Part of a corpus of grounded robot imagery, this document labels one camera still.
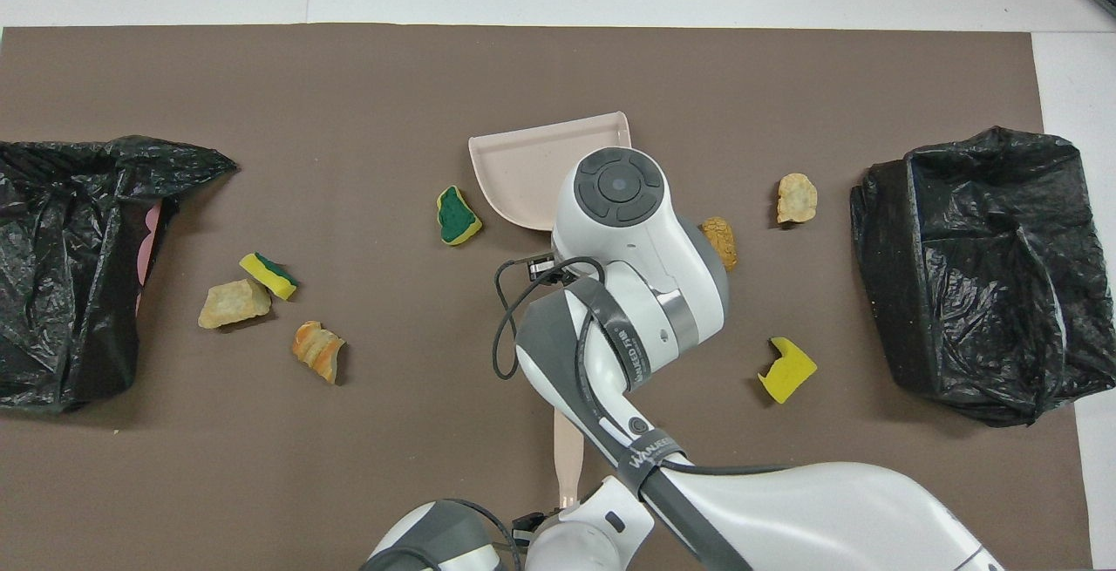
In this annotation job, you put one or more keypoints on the pale beige sponge piece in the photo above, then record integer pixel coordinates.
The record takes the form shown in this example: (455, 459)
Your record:
(231, 305)

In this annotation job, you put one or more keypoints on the orange striped bread piece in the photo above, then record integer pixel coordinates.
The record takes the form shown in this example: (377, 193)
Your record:
(318, 351)

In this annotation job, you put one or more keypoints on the brown table mat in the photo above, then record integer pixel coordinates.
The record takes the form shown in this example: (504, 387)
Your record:
(349, 466)

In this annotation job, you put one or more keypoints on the black bag lined trash bin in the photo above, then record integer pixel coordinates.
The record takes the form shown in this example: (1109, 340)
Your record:
(985, 275)

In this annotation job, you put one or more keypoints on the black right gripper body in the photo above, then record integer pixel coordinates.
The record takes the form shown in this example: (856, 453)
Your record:
(540, 268)

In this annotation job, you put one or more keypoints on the large green yellow sponge piece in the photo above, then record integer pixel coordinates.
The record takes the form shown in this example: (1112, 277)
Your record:
(457, 215)

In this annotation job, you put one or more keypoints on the beige brush black bristles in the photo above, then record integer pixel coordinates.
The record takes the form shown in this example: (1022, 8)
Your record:
(568, 458)

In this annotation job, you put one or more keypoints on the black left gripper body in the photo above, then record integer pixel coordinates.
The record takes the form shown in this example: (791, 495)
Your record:
(527, 529)

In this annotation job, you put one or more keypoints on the pale yellow sponge piece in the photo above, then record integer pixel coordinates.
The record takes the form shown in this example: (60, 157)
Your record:
(797, 198)

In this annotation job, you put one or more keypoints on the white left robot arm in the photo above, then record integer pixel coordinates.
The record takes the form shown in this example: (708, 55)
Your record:
(575, 545)

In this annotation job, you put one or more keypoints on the black bagged pink trash bin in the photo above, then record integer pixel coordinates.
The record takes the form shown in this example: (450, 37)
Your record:
(61, 275)

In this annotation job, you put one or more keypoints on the yellow notched sponge piece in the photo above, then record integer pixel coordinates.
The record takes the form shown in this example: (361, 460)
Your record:
(789, 372)

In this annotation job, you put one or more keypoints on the beige plastic dustpan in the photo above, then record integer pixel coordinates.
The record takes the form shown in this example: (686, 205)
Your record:
(523, 170)

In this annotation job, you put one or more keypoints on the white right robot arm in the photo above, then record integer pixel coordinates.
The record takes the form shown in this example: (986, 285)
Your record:
(645, 292)

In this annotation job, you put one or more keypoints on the small green yellow sponge piece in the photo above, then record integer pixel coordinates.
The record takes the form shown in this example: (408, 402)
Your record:
(268, 276)

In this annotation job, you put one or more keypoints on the brown bread roll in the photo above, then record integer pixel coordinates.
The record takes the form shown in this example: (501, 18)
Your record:
(724, 244)

